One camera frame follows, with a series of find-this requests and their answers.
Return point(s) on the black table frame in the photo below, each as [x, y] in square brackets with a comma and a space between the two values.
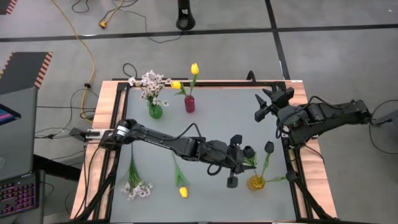
[217, 84]

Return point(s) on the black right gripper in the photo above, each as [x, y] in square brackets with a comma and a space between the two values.
[282, 98]

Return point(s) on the grey laptop with lit keyboard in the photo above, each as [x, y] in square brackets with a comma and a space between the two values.
[17, 149]

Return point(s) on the yellow glass vase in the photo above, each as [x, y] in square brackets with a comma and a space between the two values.
[255, 184]

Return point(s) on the red glass vase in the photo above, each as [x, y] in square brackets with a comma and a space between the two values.
[189, 104]

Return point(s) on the black stand base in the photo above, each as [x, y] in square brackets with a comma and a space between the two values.
[185, 18]

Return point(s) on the grey floor object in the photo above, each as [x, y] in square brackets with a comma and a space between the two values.
[388, 118]

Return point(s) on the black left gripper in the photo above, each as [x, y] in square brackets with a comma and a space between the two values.
[230, 158]

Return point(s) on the black power adapter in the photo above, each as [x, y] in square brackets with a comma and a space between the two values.
[77, 133]

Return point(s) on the green glass vase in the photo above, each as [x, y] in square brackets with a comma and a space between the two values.
[155, 111]

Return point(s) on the dark tablet screen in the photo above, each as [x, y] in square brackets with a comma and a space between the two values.
[7, 115]

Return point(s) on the grey table mat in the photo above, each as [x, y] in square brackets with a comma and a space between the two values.
[217, 124]

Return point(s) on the white artificial flower bunch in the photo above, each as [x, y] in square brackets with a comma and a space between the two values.
[138, 189]
[151, 82]

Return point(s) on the black artificial tulip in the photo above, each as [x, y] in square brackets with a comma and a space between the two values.
[269, 147]
[248, 152]
[275, 179]

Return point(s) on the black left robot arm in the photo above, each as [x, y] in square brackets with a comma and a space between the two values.
[161, 140]

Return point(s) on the black mat with orange stripes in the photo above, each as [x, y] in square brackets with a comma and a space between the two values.
[21, 71]
[6, 5]

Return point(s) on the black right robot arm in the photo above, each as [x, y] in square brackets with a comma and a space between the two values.
[326, 116]

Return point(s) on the yellow artificial tulip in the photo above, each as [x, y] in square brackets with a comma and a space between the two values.
[194, 68]
[176, 84]
[183, 192]

